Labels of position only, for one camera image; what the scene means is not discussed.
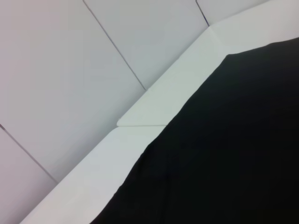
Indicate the black shirt with white print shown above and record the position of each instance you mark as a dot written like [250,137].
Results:
[222,151]

